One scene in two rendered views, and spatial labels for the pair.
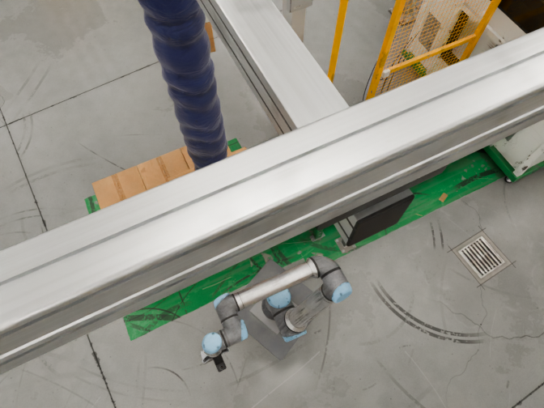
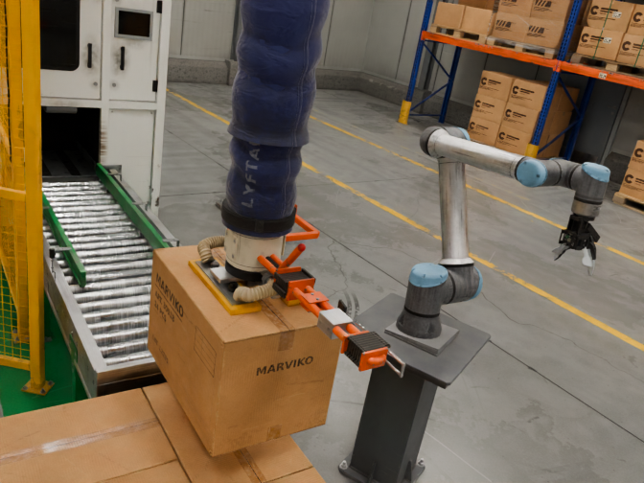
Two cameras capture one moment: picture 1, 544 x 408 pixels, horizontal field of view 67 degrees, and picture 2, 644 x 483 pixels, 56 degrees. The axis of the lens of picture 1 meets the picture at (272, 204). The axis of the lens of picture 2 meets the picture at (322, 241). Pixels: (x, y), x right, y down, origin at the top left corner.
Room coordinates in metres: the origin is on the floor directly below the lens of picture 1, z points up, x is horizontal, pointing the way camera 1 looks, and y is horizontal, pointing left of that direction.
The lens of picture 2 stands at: (1.45, 2.12, 2.02)
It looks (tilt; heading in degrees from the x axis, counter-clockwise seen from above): 22 degrees down; 260
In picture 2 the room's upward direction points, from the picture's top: 10 degrees clockwise
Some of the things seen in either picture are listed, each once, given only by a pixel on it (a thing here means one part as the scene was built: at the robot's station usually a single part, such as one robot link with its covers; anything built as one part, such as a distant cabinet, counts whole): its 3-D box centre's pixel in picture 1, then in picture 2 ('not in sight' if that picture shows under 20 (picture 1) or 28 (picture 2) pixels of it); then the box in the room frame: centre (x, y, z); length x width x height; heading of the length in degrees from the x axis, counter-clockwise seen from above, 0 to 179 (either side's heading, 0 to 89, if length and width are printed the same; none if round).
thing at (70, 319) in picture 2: not in sight; (43, 259); (2.35, -0.85, 0.50); 2.31 x 0.05 x 0.19; 116
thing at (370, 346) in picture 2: not in sight; (363, 350); (1.09, 0.92, 1.24); 0.08 x 0.07 x 0.05; 116
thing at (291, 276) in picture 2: not in sight; (293, 283); (1.24, 0.60, 1.24); 0.10 x 0.08 x 0.06; 26
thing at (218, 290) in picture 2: not in sight; (223, 280); (1.43, 0.42, 1.14); 0.34 x 0.10 x 0.05; 116
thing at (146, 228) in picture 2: not in sight; (138, 210); (1.98, -1.43, 0.60); 1.60 x 0.10 x 0.09; 116
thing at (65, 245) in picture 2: not in sight; (42, 215); (2.46, -1.20, 0.60); 1.60 x 0.10 x 0.09; 116
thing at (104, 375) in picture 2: not in sight; (186, 358); (1.54, 0.05, 0.58); 0.70 x 0.03 x 0.06; 26
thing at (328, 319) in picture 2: not in sight; (334, 323); (1.14, 0.79, 1.24); 0.07 x 0.07 x 0.04; 26
